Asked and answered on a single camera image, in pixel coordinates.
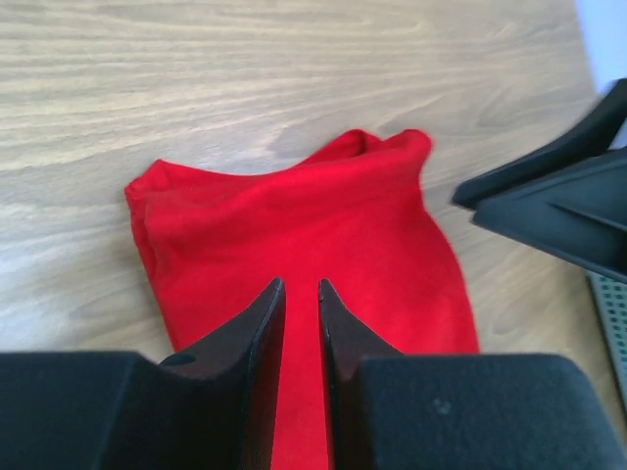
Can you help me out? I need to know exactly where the red t shirt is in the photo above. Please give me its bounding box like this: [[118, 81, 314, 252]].
[[124, 130, 479, 469]]

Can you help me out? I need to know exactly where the white plastic laundry basket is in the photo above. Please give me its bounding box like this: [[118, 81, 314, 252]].
[[587, 271, 627, 404]]

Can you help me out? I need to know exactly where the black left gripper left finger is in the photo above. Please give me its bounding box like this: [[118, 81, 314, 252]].
[[161, 279, 286, 469]]

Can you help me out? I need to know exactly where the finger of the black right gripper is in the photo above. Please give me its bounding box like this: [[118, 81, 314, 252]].
[[452, 79, 626, 282]]

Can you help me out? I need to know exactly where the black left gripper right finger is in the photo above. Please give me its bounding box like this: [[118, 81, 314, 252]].
[[318, 279, 402, 469]]

